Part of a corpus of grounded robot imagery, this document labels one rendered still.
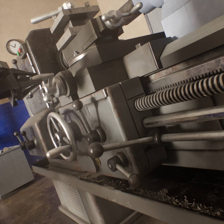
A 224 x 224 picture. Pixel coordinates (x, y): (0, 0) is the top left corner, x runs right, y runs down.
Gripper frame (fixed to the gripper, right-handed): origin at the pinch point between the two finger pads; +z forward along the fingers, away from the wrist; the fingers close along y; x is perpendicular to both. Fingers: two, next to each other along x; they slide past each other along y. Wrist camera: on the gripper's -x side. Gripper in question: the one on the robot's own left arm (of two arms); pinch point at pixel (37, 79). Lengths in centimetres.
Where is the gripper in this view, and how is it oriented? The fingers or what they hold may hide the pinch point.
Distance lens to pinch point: 71.9
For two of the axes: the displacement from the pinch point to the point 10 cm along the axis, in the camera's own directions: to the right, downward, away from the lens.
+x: -3.5, 4.7, 8.1
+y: -5.1, -8.2, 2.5
